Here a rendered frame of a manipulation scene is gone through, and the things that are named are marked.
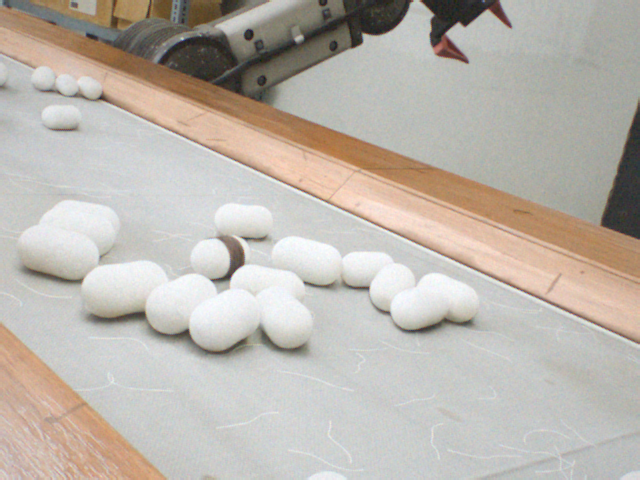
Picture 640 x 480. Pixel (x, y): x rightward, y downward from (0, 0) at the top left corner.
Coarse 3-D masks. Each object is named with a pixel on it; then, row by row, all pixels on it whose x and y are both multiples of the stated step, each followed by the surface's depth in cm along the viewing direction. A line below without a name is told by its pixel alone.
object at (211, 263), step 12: (204, 240) 45; (216, 240) 45; (240, 240) 46; (192, 252) 45; (204, 252) 45; (216, 252) 45; (192, 264) 45; (204, 264) 44; (216, 264) 45; (228, 264) 45; (204, 276) 45; (216, 276) 45
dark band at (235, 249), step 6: (222, 240) 45; (228, 240) 46; (234, 240) 46; (228, 246) 45; (234, 246) 45; (240, 246) 46; (228, 252) 45; (234, 252) 45; (240, 252) 46; (234, 258) 45; (240, 258) 46; (234, 264) 45; (240, 264) 46; (228, 270) 45; (234, 270) 46; (228, 276) 46
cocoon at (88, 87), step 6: (84, 78) 87; (90, 78) 87; (84, 84) 86; (90, 84) 86; (96, 84) 86; (78, 90) 87; (84, 90) 86; (90, 90) 86; (96, 90) 86; (84, 96) 87; (90, 96) 86; (96, 96) 86
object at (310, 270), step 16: (288, 240) 47; (304, 240) 47; (272, 256) 48; (288, 256) 47; (304, 256) 47; (320, 256) 47; (336, 256) 47; (304, 272) 47; (320, 272) 47; (336, 272) 47
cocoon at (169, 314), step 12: (192, 276) 39; (156, 288) 38; (168, 288) 38; (180, 288) 38; (192, 288) 38; (204, 288) 39; (156, 300) 37; (168, 300) 37; (180, 300) 37; (192, 300) 38; (204, 300) 39; (156, 312) 37; (168, 312) 37; (180, 312) 37; (156, 324) 37; (168, 324) 37; (180, 324) 37
